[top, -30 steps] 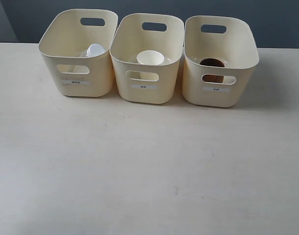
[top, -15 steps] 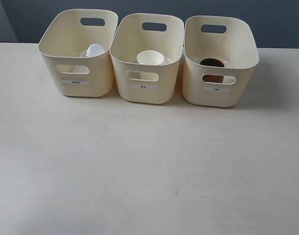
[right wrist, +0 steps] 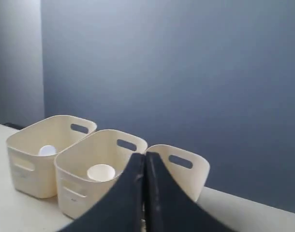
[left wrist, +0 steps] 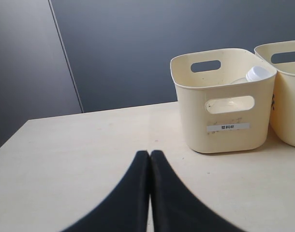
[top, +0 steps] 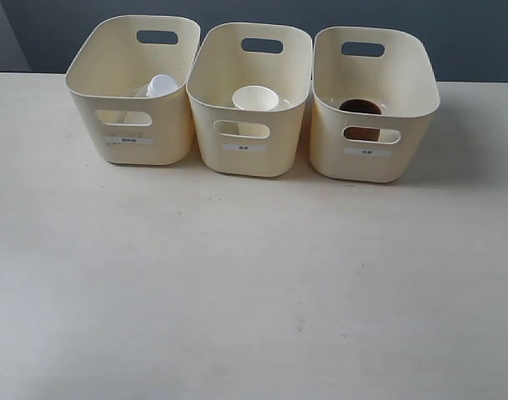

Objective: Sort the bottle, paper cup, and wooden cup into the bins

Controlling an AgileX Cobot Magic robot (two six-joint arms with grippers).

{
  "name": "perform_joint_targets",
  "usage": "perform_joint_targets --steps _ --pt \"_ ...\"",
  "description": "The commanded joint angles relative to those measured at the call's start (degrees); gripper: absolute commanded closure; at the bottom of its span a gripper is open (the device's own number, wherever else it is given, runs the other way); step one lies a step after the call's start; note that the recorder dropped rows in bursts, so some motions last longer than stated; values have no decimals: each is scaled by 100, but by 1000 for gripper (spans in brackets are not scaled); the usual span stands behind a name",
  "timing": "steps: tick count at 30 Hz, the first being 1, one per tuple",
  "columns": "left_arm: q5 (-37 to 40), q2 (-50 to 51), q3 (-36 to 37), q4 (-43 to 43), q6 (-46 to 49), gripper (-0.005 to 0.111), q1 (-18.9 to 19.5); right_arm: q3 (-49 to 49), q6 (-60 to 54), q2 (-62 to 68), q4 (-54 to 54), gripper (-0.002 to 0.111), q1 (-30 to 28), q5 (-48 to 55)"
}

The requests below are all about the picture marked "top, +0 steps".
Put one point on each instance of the brown wooden cup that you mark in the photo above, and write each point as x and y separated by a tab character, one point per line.
361	133

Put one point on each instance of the white paper cup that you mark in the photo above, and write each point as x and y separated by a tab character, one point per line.
254	99

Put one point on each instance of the cream plastic bin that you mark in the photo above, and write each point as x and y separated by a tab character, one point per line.
236	55
387	67
119	56

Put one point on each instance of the left cream plastic bin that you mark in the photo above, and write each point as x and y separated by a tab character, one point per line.
119	56

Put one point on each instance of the middle cream plastic bin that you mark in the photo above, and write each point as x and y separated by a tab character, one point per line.
236	55

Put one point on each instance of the right cream plastic bin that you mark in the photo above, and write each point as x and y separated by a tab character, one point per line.
387	67

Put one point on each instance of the clear plastic bottle white cap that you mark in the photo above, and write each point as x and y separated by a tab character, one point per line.
159	85

